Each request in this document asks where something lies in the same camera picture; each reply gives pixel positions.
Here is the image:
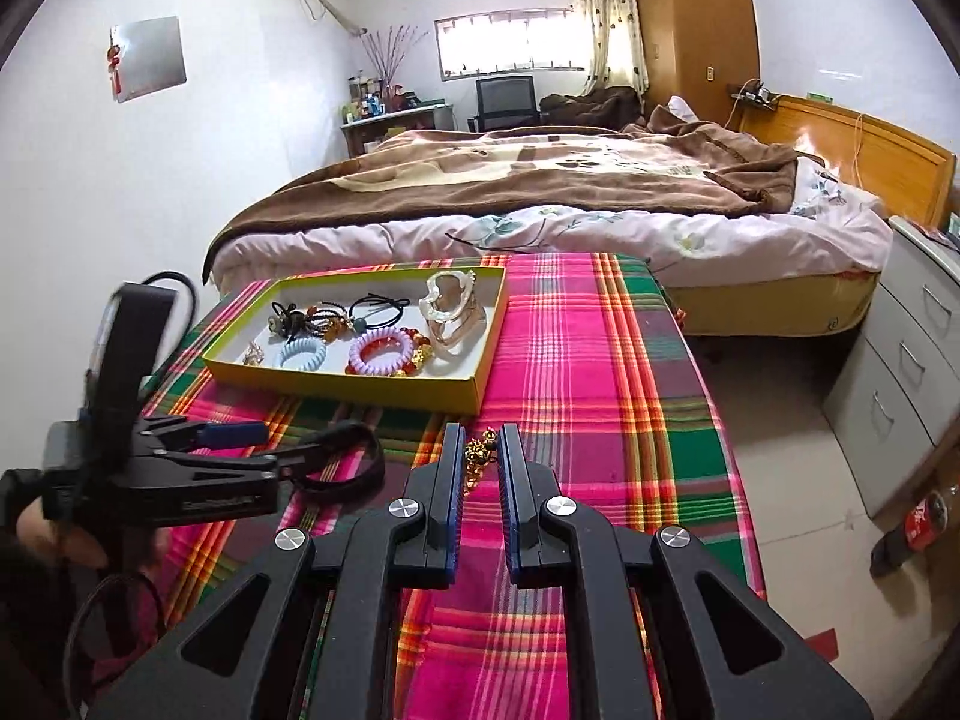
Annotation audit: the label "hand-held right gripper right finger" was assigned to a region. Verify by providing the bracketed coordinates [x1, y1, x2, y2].
[496, 422, 875, 720]

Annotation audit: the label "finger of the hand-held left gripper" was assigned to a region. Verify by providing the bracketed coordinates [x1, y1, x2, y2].
[150, 431, 353, 485]
[131, 415, 269, 455]

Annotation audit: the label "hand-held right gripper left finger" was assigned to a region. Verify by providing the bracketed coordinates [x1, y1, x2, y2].
[90, 422, 467, 720]

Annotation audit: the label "dark bead gold bracelet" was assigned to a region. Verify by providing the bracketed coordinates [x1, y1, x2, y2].
[461, 427, 500, 497]

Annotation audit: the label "black bangle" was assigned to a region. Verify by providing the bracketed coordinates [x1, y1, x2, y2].
[289, 420, 387, 515]

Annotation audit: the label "yellow-green shallow box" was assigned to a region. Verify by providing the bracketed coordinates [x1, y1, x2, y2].
[202, 265, 509, 415]

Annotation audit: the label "pale blue spiral hair tie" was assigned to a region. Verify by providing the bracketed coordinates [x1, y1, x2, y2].
[277, 337, 329, 370]

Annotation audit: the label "purple spiral hair tie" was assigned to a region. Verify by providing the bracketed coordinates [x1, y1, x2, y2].
[349, 330, 418, 378]

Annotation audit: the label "black hair tie watch charm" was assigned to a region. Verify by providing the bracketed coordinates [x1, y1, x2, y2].
[270, 300, 312, 338]

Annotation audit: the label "clear hair claw clip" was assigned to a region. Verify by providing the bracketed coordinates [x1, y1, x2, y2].
[418, 270, 488, 361]

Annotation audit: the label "black hair tie turquoise bead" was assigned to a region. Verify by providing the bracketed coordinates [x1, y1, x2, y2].
[351, 292, 411, 332]

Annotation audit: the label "orange bead bracelet gold charms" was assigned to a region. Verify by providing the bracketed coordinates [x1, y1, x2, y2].
[346, 326, 434, 380]

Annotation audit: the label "person's left forearm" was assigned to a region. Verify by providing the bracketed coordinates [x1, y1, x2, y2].
[0, 469, 98, 720]

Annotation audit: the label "person's left hand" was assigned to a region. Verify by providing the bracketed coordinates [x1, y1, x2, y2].
[11, 496, 112, 569]

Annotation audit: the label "pink green plaid cloth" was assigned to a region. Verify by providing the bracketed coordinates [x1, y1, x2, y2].
[139, 251, 767, 720]

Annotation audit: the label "brown blanket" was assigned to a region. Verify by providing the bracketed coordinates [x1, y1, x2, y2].
[202, 106, 822, 286]

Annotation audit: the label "yellow bed base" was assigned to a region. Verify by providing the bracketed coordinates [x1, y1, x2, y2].
[667, 270, 880, 338]

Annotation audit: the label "white desk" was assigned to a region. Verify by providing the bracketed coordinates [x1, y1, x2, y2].
[339, 101, 456, 158]

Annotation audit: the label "group of bottles on desk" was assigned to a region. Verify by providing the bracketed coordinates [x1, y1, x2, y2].
[341, 71, 425, 125]

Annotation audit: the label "black office chair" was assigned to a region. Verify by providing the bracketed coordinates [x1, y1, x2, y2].
[469, 75, 542, 132]

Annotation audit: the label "grey drawer nightstand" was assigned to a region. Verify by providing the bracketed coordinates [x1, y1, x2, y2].
[821, 216, 960, 518]

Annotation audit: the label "cola bottle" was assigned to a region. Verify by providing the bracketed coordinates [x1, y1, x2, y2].
[870, 491, 953, 578]

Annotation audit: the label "window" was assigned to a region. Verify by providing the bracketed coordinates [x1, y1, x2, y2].
[433, 9, 593, 80]

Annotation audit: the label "patterned curtain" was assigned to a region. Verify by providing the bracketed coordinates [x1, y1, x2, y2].
[562, 0, 650, 95]

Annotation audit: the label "wooden wardrobe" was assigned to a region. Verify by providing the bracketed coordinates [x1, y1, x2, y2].
[626, 0, 762, 117]

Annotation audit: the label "wooden headboard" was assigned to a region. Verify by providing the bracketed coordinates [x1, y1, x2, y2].
[731, 90, 957, 230]

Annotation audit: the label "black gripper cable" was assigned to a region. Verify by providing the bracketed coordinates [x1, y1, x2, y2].
[142, 270, 200, 391]
[64, 570, 167, 691]

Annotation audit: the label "shiny wall panel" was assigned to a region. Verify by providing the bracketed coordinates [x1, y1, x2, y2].
[109, 15, 188, 102]

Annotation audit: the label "orange cable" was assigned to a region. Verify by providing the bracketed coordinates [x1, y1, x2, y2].
[847, 112, 867, 185]

